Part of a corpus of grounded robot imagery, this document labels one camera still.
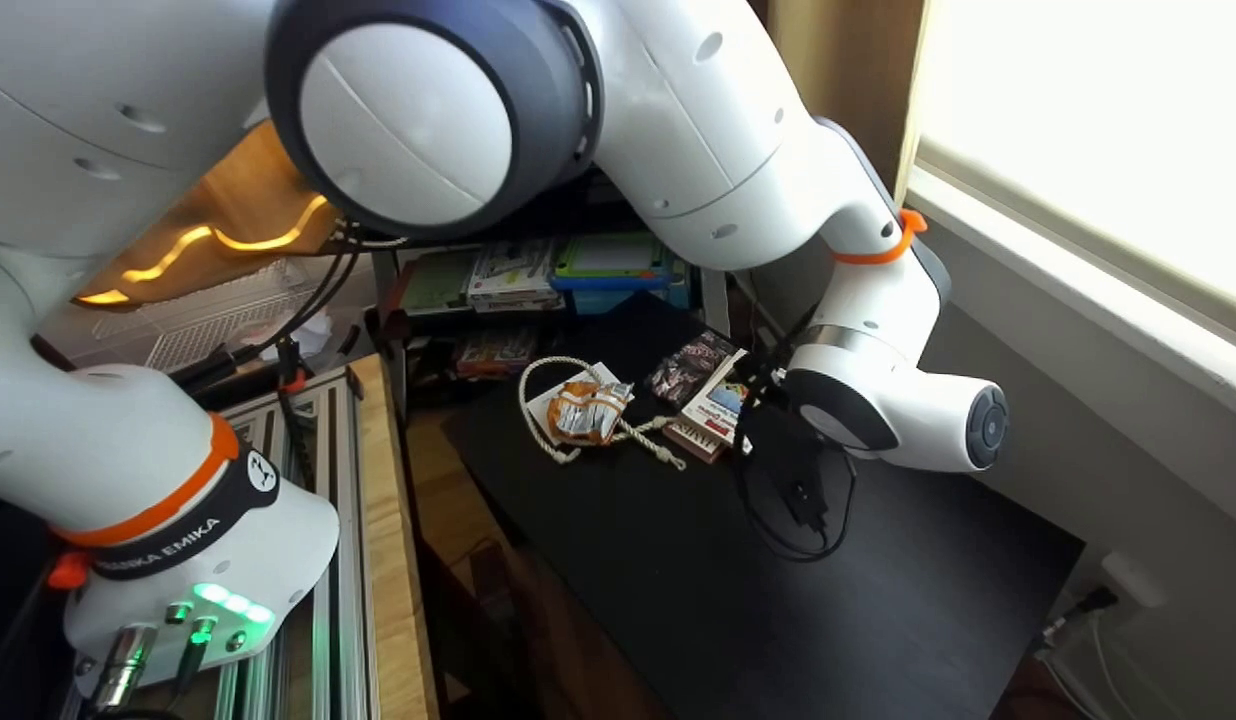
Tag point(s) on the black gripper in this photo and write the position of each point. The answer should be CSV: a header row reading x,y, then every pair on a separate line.
x,y
782,462

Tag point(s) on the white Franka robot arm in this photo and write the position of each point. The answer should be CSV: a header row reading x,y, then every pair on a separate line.
x,y
723,135

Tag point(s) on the dark red James book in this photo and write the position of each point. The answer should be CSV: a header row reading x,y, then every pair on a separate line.
x,y
693,437

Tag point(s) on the orange and white snack packet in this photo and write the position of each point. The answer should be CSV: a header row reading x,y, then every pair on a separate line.
x,y
585,406

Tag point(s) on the blue game box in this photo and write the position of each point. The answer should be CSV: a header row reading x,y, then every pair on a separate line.
x,y
623,272

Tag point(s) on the white game box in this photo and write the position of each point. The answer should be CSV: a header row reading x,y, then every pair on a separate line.
x,y
512,277

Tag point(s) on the green game box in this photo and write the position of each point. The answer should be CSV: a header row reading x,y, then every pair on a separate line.
x,y
438,280

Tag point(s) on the golden brown curtain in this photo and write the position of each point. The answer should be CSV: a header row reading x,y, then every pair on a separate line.
x,y
856,67

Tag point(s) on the light wooden board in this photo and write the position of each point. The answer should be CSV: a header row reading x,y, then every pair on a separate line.
x,y
397,601

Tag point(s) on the black TV stand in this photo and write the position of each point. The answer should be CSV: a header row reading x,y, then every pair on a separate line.
x,y
385,287

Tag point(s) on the bright window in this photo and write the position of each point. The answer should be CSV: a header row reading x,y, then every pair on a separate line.
x,y
1109,120

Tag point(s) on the orange fabric drape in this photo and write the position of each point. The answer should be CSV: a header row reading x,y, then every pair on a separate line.
x,y
243,202

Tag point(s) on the aluminium frame rails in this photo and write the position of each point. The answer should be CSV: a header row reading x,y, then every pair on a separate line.
x,y
342,641

